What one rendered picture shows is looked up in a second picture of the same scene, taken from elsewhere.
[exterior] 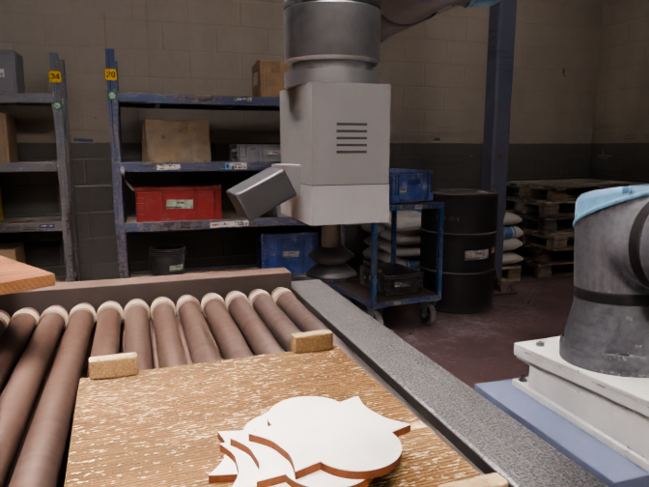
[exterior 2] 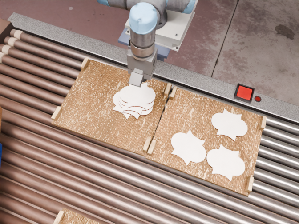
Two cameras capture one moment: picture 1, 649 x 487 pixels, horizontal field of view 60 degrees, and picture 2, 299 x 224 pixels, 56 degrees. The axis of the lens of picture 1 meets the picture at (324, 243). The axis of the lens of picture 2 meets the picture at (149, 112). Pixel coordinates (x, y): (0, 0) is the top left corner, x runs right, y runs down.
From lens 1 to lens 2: 88 cm
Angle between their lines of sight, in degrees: 66
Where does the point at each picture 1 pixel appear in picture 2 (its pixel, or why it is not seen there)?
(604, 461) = (161, 51)
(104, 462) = (103, 133)
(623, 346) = not seen: hidden behind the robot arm
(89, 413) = (76, 128)
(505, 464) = (156, 72)
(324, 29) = (150, 50)
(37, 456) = (82, 143)
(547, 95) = not seen: outside the picture
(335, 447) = (144, 98)
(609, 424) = (159, 41)
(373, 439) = (147, 91)
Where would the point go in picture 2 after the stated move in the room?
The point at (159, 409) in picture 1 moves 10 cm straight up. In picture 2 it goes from (88, 114) to (83, 102)
